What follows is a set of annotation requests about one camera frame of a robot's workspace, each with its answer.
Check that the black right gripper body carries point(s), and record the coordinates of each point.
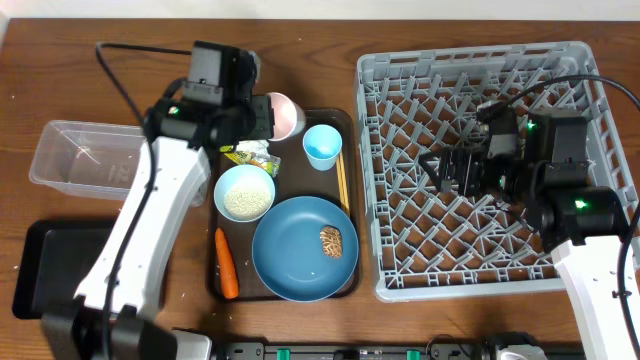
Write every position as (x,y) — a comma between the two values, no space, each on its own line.
(481,176)

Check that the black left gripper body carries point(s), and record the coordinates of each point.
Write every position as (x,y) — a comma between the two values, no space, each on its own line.
(265,116)

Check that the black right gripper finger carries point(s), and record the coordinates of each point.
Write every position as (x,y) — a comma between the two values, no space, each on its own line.
(431,156)
(432,174)

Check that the pink cup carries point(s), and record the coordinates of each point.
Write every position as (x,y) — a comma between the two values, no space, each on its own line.
(289,117)

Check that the green snack wrapper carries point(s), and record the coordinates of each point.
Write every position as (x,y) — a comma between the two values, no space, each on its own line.
(253,152)

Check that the light blue cup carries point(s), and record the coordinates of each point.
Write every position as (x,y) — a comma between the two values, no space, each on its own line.
(322,145)

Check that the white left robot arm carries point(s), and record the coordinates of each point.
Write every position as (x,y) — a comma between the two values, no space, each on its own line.
(113,310)

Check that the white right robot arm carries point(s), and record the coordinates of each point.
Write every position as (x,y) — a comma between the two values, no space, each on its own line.
(544,167)

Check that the grey dishwasher rack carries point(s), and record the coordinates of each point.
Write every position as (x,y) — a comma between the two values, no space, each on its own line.
(431,245)

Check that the brown serving tray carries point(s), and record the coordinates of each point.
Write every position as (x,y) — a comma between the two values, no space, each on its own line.
(295,178)

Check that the light blue rice bowl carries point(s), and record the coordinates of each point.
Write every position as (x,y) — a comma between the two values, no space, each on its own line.
(244,193)

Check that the wooden chopstick left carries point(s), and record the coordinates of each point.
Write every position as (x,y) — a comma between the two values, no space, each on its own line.
(341,182)

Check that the brown shiitake mushroom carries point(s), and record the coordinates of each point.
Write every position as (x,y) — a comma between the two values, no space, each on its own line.
(331,242)

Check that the large blue plate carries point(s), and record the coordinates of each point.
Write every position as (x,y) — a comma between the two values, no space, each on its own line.
(288,252)

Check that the orange carrot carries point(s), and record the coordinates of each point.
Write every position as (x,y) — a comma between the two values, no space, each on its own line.
(227,272)

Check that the clear plastic bin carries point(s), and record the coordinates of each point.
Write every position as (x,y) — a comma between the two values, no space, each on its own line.
(97,160)

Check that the black plastic bin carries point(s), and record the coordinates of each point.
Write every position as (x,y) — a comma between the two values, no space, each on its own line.
(57,256)

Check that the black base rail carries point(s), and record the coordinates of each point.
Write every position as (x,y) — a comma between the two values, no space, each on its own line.
(350,351)

